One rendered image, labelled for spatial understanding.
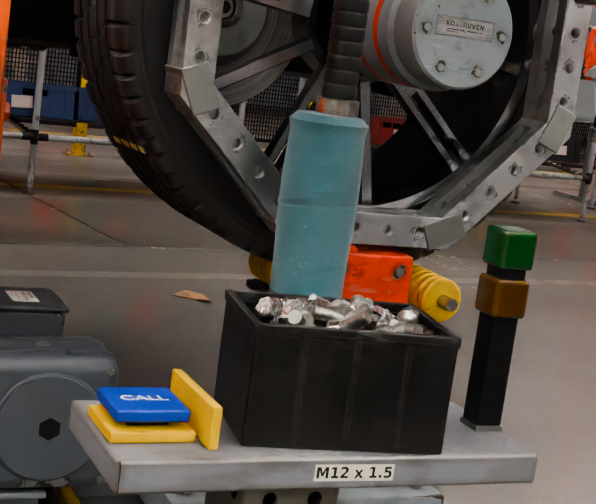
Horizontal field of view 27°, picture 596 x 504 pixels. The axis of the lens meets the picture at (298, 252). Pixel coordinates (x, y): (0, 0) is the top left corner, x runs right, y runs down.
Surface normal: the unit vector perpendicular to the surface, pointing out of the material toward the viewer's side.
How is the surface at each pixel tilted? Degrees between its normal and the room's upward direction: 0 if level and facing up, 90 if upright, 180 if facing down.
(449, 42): 90
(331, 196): 89
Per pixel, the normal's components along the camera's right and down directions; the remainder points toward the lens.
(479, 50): 0.39, 0.21
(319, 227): 0.07, 0.21
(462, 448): 0.13, -0.98
